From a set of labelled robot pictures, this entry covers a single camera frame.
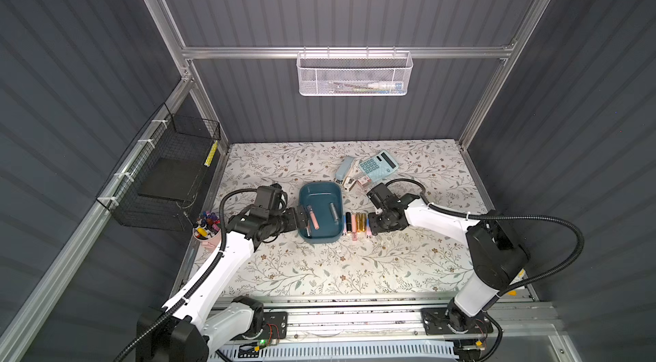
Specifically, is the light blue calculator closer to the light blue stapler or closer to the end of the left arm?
the light blue stapler

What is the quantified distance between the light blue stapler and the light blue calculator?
0.19 ft

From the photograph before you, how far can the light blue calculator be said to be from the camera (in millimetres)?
1102

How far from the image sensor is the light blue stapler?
1065 mm
